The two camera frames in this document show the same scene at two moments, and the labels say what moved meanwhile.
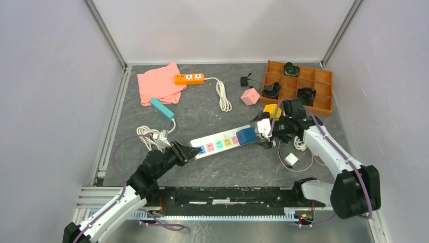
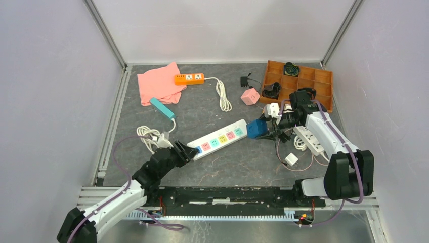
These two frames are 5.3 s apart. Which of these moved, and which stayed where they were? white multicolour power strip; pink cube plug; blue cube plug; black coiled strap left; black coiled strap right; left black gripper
Moved: white multicolour power strip; blue cube plug
Stayed: left black gripper; black coiled strap right; pink cube plug; black coiled strap left
